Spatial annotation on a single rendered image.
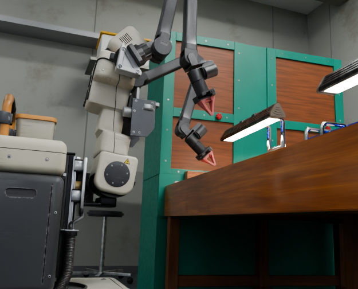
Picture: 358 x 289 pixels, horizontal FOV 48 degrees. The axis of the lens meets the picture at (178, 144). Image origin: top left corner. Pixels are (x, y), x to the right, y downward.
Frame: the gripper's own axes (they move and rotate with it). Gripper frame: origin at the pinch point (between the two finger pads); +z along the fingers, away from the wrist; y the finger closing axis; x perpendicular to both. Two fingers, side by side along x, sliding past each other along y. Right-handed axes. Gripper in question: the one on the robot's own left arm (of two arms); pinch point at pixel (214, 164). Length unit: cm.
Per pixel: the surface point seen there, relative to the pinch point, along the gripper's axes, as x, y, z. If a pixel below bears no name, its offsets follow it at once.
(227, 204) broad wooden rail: 27, -52, 4
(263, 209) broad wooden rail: 29, -80, 6
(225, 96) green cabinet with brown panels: -57, 46, -17
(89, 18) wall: -108, 246, -178
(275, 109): -28.1, -33.0, -2.2
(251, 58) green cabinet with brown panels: -92, 46, -23
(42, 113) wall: 8, 244, -129
